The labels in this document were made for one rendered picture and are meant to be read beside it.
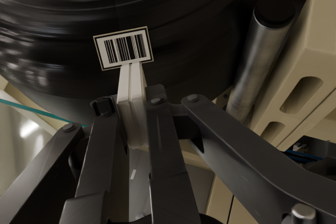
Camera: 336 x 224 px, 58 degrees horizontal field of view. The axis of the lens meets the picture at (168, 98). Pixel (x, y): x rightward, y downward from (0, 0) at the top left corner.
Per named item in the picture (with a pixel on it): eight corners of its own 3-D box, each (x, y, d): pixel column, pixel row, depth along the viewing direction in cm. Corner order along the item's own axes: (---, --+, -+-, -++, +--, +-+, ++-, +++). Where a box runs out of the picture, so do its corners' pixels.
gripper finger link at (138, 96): (129, 99, 16) (144, 96, 16) (130, 62, 22) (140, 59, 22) (143, 148, 17) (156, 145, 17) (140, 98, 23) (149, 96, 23)
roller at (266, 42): (227, 104, 67) (247, 110, 66) (221, 122, 65) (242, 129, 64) (260, -13, 35) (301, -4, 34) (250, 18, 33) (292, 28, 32)
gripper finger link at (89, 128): (127, 157, 15) (67, 171, 15) (128, 113, 20) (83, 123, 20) (119, 131, 14) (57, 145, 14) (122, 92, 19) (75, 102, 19)
